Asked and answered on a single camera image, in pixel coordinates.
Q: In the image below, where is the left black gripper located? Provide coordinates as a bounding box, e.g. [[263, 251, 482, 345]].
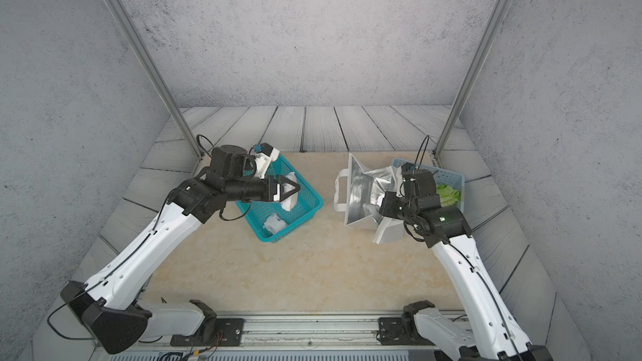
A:
[[223, 173, 301, 203]]

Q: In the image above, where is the white ice pack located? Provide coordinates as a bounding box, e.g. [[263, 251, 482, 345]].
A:
[[263, 213, 288, 235], [281, 172, 300, 212]]

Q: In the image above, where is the white insulated delivery bag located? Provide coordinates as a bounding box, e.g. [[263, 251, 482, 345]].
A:
[[333, 154, 405, 244]]

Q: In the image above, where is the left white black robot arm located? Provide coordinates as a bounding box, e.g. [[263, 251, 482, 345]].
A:
[[60, 175, 300, 354]]

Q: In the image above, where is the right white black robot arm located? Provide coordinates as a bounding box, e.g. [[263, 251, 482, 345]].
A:
[[380, 192, 553, 360]]

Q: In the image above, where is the teal plastic basket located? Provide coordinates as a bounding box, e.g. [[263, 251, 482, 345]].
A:
[[236, 155, 324, 242]]

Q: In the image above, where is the green lettuce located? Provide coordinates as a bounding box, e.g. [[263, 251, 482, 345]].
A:
[[436, 184, 461, 207]]

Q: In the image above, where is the light blue plastic basket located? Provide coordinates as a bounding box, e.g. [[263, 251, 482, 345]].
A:
[[392, 158, 465, 213]]

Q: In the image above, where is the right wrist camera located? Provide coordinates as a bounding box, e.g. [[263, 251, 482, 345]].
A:
[[399, 162, 438, 200]]

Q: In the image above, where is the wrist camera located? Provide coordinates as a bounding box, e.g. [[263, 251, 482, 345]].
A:
[[251, 143, 280, 179], [399, 162, 438, 200]]

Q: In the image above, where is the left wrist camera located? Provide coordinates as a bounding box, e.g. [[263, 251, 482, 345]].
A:
[[251, 143, 280, 179]]

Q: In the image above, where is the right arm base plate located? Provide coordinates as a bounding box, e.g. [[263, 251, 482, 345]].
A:
[[376, 316, 433, 346]]

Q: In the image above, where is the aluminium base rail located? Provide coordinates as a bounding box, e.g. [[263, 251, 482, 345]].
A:
[[89, 310, 533, 361]]

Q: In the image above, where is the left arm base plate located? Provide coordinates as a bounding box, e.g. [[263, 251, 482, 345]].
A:
[[170, 318, 245, 348]]

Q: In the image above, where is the right aluminium frame post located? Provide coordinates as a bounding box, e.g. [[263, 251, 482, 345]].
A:
[[433, 0, 512, 160]]

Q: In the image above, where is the aluminium frame post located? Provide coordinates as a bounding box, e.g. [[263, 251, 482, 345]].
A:
[[103, 0, 203, 158], [433, 0, 512, 160]]

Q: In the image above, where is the left aluminium frame post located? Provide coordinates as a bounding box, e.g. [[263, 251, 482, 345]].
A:
[[103, 0, 203, 158]]

